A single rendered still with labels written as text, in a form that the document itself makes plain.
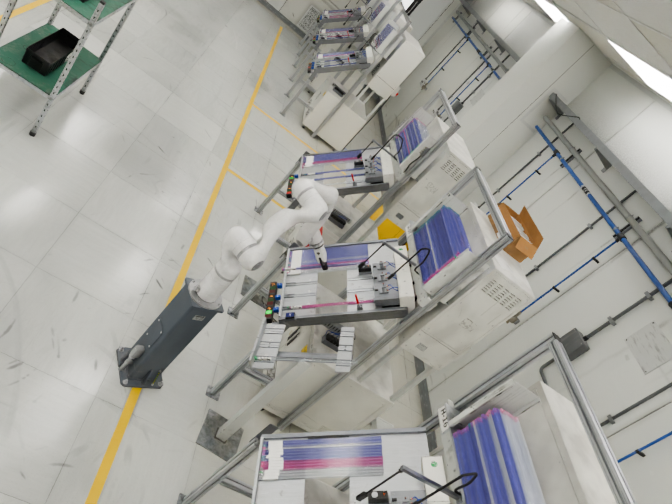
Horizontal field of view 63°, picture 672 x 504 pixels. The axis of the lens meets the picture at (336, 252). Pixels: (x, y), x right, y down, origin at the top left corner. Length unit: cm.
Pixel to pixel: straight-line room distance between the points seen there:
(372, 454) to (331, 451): 17
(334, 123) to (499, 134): 238
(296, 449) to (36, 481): 113
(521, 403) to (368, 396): 139
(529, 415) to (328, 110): 570
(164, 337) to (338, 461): 113
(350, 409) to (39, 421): 173
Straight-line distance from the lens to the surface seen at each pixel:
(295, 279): 333
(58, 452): 295
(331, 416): 363
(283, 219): 260
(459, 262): 283
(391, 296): 301
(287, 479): 240
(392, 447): 245
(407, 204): 430
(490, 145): 612
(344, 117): 745
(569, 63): 605
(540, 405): 233
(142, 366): 317
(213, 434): 336
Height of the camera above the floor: 249
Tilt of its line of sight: 26 degrees down
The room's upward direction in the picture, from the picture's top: 45 degrees clockwise
